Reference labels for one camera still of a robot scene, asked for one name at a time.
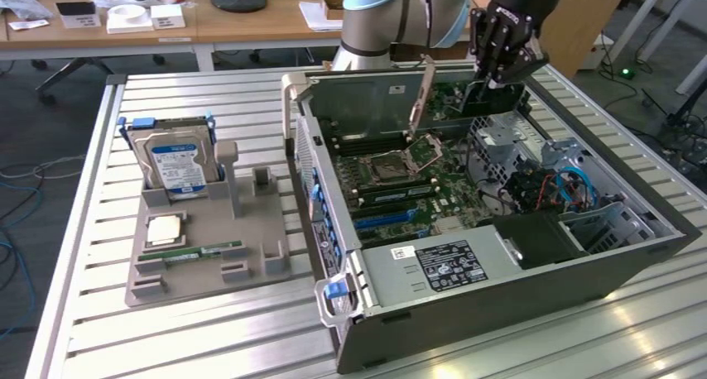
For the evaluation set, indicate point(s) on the black RAM slot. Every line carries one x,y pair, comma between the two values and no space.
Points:
373,151
371,138
372,147
371,142

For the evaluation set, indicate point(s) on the black chair base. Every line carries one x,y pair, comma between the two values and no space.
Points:
60,73

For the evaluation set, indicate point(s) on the grey power supply unit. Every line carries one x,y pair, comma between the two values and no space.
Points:
387,279

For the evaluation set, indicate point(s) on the green RAM stick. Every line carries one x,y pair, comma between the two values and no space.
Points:
188,252

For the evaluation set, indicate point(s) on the silver CPU chip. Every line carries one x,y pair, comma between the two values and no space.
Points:
164,232

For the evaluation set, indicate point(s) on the small white box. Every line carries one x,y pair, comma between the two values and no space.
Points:
165,12

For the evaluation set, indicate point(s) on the graphics card with metal bracket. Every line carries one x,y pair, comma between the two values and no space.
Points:
447,99

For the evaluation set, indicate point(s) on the long expansion slot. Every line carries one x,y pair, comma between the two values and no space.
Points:
387,219

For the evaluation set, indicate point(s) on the open dark grey PC case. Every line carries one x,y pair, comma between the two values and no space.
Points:
496,313

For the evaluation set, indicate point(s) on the black and white box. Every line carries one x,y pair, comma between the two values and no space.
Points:
77,8

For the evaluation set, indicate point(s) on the grey parts rack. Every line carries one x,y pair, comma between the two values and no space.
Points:
220,238

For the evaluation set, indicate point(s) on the green indicator light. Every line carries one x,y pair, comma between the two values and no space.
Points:
626,71

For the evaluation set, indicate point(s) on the silver chip heatsink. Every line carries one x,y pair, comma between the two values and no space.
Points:
449,226

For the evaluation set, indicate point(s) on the white tape roll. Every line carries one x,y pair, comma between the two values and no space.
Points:
117,12

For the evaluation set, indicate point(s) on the wooden cabinet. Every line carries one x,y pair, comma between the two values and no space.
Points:
596,15

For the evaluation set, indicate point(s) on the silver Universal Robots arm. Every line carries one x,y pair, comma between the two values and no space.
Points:
387,19

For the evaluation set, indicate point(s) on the white socket box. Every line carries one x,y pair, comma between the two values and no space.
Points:
599,56

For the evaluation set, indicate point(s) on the silver metal disk bay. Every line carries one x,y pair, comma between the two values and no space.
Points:
499,141

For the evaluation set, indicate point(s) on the white paper stack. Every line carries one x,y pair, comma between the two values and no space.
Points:
316,17

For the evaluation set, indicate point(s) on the hard disk in blue caddy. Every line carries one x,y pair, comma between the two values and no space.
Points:
171,164

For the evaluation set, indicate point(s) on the wooden desk white legs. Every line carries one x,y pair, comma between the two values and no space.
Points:
55,39
264,27

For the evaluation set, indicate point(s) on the white paper label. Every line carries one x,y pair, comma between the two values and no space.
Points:
27,25

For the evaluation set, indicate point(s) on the CPU socket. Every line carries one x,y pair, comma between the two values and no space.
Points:
389,168

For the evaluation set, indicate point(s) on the open socket cover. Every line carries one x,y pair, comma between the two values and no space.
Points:
417,142

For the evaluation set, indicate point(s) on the black intrusion switch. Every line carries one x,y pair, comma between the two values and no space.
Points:
316,141

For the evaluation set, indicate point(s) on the perforated metal bracket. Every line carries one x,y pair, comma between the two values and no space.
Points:
607,226

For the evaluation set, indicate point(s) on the flat white box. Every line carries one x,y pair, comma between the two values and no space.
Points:
129,27

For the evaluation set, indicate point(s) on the blue case latch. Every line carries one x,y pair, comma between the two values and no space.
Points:
333,291

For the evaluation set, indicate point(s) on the clear plastic bag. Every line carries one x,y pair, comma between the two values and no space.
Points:
16,0

